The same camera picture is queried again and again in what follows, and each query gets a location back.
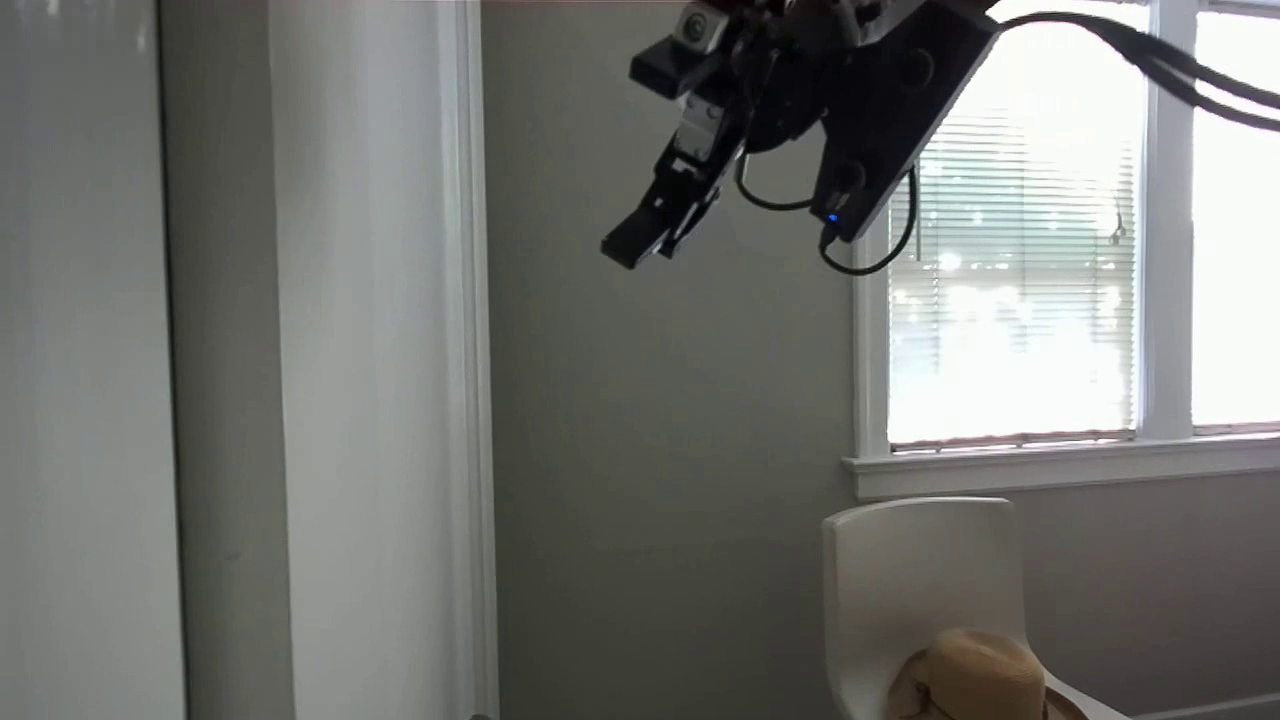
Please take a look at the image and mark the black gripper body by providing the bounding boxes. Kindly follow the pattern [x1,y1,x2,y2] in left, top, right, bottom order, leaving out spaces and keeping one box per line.
[661,32,821,179]

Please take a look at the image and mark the white panelled door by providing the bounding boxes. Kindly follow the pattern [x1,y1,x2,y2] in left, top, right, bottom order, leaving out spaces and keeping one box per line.
[156,0,503,720]

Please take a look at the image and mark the white window blinds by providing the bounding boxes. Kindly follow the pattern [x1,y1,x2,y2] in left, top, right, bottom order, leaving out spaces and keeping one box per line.
[885,0,1280,452]

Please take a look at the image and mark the white moulded chair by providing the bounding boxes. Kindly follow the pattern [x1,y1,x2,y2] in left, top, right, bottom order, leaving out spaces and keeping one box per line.
[816,494,1139,720]

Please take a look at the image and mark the white framed window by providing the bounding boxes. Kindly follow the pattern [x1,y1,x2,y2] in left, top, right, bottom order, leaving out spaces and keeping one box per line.
[842,0,1280,507]

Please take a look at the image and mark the tan plush toy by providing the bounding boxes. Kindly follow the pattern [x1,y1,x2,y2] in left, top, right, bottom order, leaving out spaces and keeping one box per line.
[881,626,1100,720]

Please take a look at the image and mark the white baseboard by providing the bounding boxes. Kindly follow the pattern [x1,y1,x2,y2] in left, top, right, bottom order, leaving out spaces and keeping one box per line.
[1157,690,1280,720]

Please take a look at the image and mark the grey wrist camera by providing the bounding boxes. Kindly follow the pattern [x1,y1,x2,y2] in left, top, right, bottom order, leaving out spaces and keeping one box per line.
[629,0,735,105]

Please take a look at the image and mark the black flat mount box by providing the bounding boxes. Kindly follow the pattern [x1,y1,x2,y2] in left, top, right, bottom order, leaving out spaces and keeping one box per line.
[805,0,1006,250]

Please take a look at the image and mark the thin black looped cable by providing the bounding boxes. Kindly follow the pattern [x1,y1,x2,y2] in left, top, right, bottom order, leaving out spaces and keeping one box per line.
[733,148,927,282]

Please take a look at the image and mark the thick black cable bundle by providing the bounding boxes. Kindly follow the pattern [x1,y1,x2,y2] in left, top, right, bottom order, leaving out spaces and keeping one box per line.
[987,10,1280,137]

